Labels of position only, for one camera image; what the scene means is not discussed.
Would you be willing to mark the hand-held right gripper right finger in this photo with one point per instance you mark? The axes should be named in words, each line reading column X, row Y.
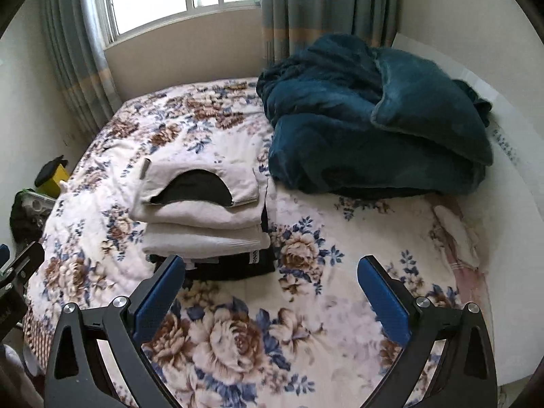
column 384, row 299

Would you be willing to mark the folded white garment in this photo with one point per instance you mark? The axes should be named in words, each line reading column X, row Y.
column 204, row 240

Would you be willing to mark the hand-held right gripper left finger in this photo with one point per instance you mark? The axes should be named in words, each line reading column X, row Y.
column 159, row 297

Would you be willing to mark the grey-green curtain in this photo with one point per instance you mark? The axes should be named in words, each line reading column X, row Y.
column 331, row 8
column 76, row 51

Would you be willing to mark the beige long-sleeve shirt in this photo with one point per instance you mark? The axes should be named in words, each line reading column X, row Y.
column 191, row 214

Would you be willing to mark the black clothing heap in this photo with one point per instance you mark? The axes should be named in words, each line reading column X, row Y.
column 23, row 221

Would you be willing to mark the green white storage box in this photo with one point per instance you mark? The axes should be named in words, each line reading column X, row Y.
column 36, row 204

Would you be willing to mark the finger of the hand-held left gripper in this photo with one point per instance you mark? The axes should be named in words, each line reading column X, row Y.
column 4, row 254
column 25, row 267

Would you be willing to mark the white headboard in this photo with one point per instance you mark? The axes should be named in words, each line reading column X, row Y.
column 518, row 221

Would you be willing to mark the teal plush blanket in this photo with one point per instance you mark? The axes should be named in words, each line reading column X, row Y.
column 361, row 127

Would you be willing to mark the bed with floral quilt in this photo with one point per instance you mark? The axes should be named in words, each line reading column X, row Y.
column 238, row 340

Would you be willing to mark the folded black garment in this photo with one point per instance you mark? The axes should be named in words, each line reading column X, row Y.
column 238, row 265

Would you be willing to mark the yellow box with black lid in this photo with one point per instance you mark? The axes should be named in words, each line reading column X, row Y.
column 51, row 176

